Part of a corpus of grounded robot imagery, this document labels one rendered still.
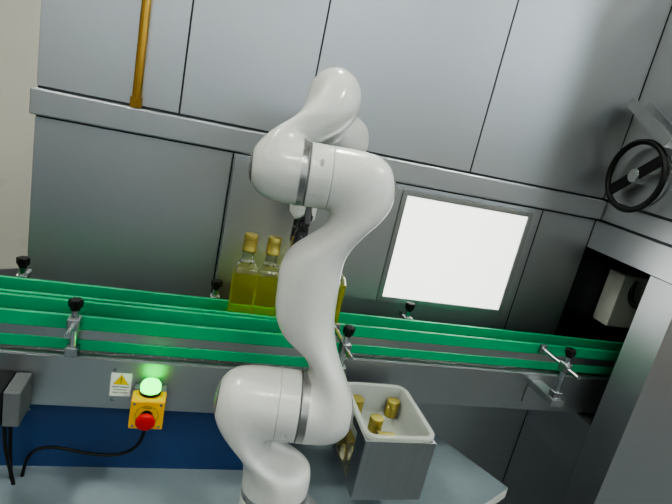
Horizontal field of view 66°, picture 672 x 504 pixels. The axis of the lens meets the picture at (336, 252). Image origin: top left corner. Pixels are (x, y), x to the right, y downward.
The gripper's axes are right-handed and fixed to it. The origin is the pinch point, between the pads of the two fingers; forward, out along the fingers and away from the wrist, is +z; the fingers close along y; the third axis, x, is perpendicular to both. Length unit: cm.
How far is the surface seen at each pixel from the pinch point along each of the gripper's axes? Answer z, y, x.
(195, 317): 21.7, 6.1, -22.2
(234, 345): 24.5, 13.3, -12.9
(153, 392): 33.3, 20.7, -29.2
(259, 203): -4.3, -12.1, -9.4
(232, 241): 7.1, -12.1, -14.8
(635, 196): -26, -1, 97
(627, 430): 36, 24, 98
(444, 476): 59, 15, 51
